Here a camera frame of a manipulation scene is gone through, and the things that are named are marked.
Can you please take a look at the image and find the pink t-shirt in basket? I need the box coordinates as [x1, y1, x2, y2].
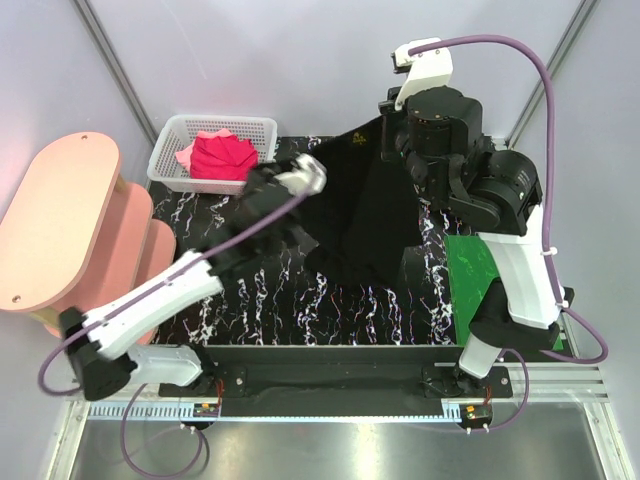
[175, 129, 233, 172]

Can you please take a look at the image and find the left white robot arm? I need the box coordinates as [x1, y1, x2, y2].
[59, 155, 326, 401]

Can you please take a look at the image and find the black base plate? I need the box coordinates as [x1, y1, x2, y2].
[159, 346, 513, 421]

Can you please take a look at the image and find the white plastic basket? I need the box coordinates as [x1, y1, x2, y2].
[147, 114, 277, 195]

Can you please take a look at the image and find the black daisy t-shirt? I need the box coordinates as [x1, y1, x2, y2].
[298, 117, 422, 288]

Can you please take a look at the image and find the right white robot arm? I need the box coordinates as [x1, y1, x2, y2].
[379, 86, 571, 397]

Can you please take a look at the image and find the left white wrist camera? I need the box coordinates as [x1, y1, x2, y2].
[275, 154, 327, 196]

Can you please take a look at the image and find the pink tiered shelf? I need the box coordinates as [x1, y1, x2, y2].
[1, 132, 176, 336]

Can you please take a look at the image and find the black marble table mat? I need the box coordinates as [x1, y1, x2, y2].
[154, 204, 475, 346]

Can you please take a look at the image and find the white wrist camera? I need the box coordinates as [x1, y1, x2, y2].
[391, 37, 453, 111]
[275, 154, 327, 196]

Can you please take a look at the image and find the green cutting mat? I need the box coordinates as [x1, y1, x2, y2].
[443, 234, 568, 356]

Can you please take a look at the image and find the red t-shirt in basket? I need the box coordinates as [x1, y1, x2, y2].
[189, 134, 259, 182]

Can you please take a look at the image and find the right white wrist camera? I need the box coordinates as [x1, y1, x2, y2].
[391, 37, 453, 111]

